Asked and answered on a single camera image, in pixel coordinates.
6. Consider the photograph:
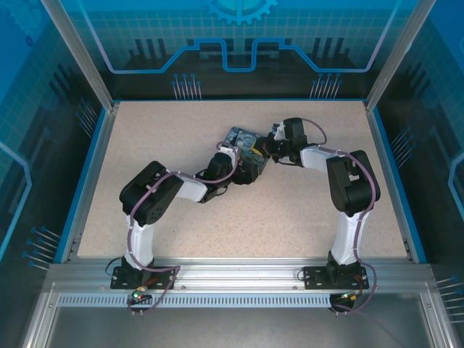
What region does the starry night print tin box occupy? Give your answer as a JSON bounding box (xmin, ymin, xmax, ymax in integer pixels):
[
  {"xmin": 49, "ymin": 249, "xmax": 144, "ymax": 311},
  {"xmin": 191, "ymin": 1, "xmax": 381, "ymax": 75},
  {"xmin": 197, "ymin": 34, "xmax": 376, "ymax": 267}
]
[{"xmin": 220, "ymin": 125, "xmax": 271, "ymax": 182}]

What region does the left led connector board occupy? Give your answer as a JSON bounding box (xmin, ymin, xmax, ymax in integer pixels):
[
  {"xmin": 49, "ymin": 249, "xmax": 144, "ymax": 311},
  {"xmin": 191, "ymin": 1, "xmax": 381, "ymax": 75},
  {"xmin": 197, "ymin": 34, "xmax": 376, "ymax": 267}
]
[{"xmin": 130, "ymin": 286, "xmax": 152, "ymax": 304}]

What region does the led connector board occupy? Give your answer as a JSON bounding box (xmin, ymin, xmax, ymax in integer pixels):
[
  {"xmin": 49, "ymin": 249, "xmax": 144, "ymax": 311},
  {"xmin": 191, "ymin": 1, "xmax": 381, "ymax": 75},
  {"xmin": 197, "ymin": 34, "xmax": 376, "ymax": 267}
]
[
  {"xmin": 130, "ymin": 286, "xmax": 152, "ymax": 304},
  {"xmin": 339, "ymin": 289, "xmax": 363, "ymax": 304}
]

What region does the right led connector board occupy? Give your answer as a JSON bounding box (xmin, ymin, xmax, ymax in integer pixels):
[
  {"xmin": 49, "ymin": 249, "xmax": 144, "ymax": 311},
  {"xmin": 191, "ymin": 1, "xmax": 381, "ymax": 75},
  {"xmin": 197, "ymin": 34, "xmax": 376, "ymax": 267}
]
[{"xmin": 339, "ymin": 289, "xmax": 363, "ymax": 304}]

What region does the aluminium mounting rail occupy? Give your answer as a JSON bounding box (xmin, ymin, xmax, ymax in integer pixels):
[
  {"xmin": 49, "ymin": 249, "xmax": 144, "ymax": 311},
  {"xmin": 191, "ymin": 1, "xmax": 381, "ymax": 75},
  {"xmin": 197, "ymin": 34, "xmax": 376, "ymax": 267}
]
[{"xmin": 46, "ymin": 257, "xmax": 434, "ymax": 291}]

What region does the right aluminium side rail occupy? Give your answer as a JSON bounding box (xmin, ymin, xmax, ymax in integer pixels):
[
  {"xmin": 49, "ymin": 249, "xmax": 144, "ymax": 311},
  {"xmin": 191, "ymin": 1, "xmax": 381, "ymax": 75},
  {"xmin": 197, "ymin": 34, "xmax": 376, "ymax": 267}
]
[{"xmin": 363, "ymin": 101, "xmax": 416, "ymax": 264}]

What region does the aluminium side rail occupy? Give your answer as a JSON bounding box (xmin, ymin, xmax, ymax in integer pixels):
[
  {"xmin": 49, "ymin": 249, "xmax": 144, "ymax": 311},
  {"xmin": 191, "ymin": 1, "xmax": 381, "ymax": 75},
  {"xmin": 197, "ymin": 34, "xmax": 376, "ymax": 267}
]
[
  {"xmin": 363, "ymin": 101, "xmax": 416, "ymax": 264},
  {"xmin": 59, "ymin": 102, "xmax": 120, "ymax": 265}
]

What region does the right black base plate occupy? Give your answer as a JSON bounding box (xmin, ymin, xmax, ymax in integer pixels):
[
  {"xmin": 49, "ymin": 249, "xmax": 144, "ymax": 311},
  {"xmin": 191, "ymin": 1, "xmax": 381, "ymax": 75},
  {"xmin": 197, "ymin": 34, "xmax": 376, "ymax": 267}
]
[{"xmin": 302, "ymin": 265, "xmax": 370, "ymax": 291}]

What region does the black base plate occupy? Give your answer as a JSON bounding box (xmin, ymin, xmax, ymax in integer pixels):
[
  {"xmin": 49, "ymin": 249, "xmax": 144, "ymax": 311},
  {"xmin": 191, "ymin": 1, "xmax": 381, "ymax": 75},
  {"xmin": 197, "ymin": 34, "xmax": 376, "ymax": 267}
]
[
  {"xmin": 302, "ymin": 265, "xmax": 370, "ymax": 291},
  {"xmin": 109, "ymin": 265, "xmax": 178, "ymax": 291}
]

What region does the left aluminium side rail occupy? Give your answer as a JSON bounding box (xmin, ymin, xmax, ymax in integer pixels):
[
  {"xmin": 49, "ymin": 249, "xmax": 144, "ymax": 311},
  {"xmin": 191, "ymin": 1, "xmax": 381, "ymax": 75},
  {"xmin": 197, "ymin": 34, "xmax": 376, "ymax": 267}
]
[{"xmin": 59, "ymin": 102, "xmax": 120, "ymax": 265}]

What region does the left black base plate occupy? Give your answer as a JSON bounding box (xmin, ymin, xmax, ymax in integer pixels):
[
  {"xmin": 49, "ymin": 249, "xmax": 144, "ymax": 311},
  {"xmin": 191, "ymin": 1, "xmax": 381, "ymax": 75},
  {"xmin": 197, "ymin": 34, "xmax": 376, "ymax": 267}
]
[{"xmin": 109, "ymin": 265, "xmax": 178, "ymax": 291}]

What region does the slotted grey cable duct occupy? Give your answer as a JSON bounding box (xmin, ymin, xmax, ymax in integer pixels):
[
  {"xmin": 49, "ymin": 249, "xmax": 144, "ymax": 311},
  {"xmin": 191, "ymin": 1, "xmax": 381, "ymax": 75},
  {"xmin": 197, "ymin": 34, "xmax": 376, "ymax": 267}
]
[{"xmin": 57, "ymin": 294, "xmax": 334, "ymax": 309}]

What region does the right aluminium frame post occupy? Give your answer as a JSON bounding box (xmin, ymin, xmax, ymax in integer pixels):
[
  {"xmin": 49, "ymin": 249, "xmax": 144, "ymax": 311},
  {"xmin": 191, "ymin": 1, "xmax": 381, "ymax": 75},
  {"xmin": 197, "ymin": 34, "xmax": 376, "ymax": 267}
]
[{"xmin": 363, "ymin": 0, "xmax": 439, "ymax": 112}]

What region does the aluminium frame post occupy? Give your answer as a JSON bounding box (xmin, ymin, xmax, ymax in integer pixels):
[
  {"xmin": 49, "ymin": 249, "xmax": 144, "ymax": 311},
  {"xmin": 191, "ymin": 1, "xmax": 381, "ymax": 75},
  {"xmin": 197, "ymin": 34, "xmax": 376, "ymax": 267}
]
[
  {"xmin": 38, "ymin": 0, "xmax": 121, "ymax": 112},
  {"xmin": 363, "ymin": 0, "xmax": 439, "ymax": 112}
]

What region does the left aluminium frame post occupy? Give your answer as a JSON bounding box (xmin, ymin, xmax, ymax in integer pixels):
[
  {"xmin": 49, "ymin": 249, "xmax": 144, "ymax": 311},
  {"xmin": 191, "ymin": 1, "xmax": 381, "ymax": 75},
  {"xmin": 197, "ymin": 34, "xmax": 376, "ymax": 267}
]
[{"xmin": 38, "ymin": 0, "xmax": 121, "ymax": 112}]

